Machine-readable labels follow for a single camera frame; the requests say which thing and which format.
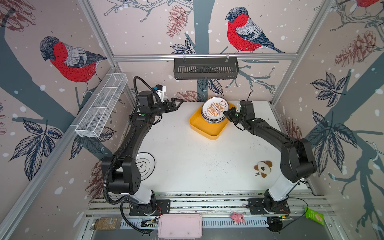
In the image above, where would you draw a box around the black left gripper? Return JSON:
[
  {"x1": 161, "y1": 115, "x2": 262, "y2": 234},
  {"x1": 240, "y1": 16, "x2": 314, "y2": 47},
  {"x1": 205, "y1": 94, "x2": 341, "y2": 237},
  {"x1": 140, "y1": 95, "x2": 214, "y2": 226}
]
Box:
[{"x1": 150, "y1": 98, "x2": 183, "y2": 117}]

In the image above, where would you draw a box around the orange plate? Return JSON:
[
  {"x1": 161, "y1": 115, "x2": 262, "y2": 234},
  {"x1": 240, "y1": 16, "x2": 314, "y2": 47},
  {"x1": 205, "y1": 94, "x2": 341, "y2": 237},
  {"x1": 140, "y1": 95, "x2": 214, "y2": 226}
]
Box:
[{"x1": 201, "y1": 97, "x2": 229, "y2": 120}]

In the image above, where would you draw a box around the green rim plate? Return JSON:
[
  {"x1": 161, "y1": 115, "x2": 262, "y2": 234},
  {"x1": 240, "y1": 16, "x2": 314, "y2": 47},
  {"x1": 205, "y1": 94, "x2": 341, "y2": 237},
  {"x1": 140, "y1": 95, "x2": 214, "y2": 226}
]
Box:
[{"x1": 203, "y1": 116, "x2": 226, "y2": 124}]

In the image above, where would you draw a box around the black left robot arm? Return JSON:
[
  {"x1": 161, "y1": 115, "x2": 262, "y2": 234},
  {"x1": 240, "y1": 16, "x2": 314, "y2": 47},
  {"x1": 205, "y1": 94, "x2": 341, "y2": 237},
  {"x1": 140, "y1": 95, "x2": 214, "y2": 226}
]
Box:
[{"x1": 101, "y1": 76, "x2": 184, "y2": 215}]

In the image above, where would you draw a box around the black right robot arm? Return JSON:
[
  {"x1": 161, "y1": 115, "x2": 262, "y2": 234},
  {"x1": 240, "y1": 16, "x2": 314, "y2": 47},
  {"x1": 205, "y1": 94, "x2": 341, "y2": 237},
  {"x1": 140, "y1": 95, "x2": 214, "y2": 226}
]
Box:
[{"x1": 224, "y1": 100, "x2": 318, "y2": 213}]

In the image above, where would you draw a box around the yellow plastic bin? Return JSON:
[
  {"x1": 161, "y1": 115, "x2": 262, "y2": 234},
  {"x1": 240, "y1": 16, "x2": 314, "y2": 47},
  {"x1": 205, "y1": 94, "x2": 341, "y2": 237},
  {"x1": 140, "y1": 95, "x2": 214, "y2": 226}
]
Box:
[{"x1": 189, "y1": 103, "x2": 236, "y2": 140}]

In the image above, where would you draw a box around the brown white plush toy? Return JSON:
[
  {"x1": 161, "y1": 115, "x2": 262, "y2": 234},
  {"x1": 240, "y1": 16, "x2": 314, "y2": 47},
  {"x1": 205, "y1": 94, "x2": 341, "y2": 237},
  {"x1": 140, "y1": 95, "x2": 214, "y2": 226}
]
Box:
[{"x1": 254, "y1": 161, "x2": 273, "y2": 178}]

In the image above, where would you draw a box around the pink pig toy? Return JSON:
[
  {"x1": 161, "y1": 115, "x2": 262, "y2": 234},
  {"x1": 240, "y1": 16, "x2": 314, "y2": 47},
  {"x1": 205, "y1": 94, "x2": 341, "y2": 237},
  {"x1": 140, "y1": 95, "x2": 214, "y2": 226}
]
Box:
[{"x1": 231, "y1": 213, "x2": 245, "y2": 224}]

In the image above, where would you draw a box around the pink plastic tray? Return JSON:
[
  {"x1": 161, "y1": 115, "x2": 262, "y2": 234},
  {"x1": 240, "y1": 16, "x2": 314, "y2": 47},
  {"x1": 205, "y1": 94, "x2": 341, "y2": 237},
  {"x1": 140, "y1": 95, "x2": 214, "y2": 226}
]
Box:
[{"x1": 158, "y1": 214, "x2": 203, "y2": 240}]

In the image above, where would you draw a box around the brown grain bag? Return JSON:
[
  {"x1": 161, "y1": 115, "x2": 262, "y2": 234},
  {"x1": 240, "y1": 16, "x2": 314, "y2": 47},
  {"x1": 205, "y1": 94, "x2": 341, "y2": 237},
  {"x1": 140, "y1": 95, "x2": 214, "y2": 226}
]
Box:
[{"x1": 91, "y1": 217, "x2": 122, "y2": 231}]

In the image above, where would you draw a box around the green snack packet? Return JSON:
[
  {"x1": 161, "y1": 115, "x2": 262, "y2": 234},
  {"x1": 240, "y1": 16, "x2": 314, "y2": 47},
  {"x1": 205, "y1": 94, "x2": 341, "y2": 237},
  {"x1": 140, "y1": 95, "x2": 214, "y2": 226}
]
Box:
[{"x1": 305, "y1": 207, "x2": 325, "y2": 226}]

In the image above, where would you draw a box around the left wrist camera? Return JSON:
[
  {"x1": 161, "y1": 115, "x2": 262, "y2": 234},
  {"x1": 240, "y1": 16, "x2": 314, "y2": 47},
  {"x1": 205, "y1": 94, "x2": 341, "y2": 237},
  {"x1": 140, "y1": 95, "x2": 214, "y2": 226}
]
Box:
[{"x1": 154, "y1": 85, "x2": 167, "y2": 103}]

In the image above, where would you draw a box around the black hanging wire basket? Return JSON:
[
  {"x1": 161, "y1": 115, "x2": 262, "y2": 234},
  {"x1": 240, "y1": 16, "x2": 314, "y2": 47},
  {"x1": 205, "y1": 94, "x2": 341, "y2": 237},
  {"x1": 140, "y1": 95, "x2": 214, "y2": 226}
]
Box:
[{"x1": 174, "y1": 58, "x2": 239, "y2": 80}]

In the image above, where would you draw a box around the white wire mesh shelf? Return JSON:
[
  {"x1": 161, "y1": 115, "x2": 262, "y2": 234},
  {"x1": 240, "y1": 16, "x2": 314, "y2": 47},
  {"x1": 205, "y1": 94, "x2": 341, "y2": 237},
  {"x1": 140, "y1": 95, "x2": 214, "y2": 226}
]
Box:
[{"x1": 75, "y1": 73, "x2": 128, "y2": 138}]

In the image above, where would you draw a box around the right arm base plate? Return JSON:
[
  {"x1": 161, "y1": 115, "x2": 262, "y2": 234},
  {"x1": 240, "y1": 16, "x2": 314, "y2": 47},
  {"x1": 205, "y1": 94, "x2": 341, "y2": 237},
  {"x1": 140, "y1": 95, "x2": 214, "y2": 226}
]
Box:
[{"x1": 247, "y1": 198, "x2": 291, "y2": 215}]

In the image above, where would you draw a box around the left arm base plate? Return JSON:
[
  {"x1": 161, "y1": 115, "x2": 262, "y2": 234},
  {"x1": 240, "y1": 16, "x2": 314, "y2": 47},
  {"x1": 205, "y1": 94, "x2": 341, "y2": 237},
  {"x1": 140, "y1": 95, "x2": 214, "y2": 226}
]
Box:
[{"x1": 129, "y1": 200, "x2": 171, "y2": 217}]

